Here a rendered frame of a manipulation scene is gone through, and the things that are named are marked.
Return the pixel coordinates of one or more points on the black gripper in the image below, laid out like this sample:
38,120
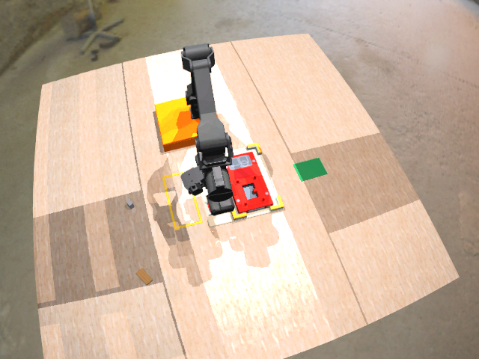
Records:
218,208

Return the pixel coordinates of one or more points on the green flat square patch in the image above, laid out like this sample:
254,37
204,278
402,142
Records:
310,169

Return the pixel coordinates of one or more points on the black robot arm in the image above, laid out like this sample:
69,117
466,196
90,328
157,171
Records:
212,138

